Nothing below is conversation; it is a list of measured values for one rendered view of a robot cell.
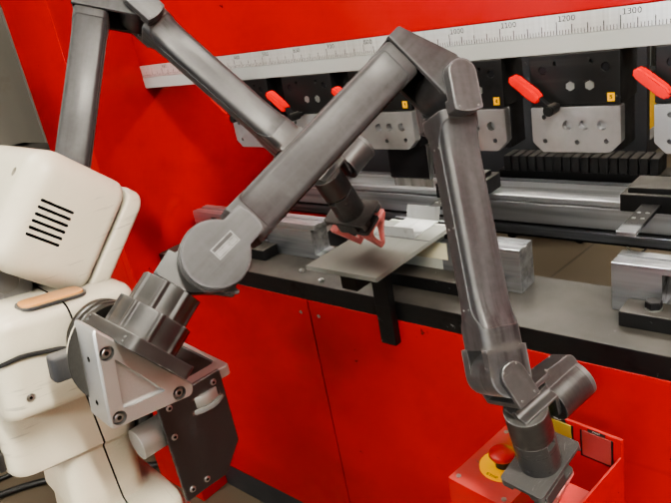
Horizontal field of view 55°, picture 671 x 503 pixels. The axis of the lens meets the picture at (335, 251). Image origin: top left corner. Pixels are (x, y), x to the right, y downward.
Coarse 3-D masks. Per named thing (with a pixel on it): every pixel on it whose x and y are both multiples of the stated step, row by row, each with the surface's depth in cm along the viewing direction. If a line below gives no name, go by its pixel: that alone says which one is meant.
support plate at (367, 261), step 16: (384, 224) 146; (400, 240) 135; (432, 240) 133; (336, 256) 133; (352, 256) 131; (368, 256) 130; (384, 256) 128; (400, 256) 127; (336, 272) 126; (352, 272) 124; (368, 272) 123; (384, 272) 122
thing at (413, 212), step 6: (408, 210) 146; (414, 210) 145; (420, 210) 144; (426, 210) 143; (432, 210) 142; (438, 210) 141; (408, 216) 146; (414, 216) 145; (420, 216) 144; (426, 216) 143; (432, 216) 142; (438, 216) 141
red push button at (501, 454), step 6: (498, 444) 101; (504, 444) 101; (492, 450) 100; (498, 450) 99; (504, 450) 99; (510, 450) 99; (492, 456) 99; (498, 456) 98; (504, 456) 98; (510, 456) 98; (498, 462) 98; (504, 462) 98; (498, 468) 100; (504, 468) 99
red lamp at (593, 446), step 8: (584, 432) 97; (584, 440) 97; (592, 440) 96; (600, 440) 95; (608, 440) 94; (584, 448) 98; (592, 448) 97; (600, 448) 96; (608, 448) 94; (592, 456) 97; (600, 456) 96; (608, 456) 95; (608, 464) 96
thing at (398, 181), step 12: (396, 156) 140; (408, 156) 138; (420, 156) 136; (396, 168) 141; (408, 168) 139; (420, 168) 137; (432, 168) 137; (396, 180) 144; (408, 180) 142; (420, 180) 140; (432, 180) 138
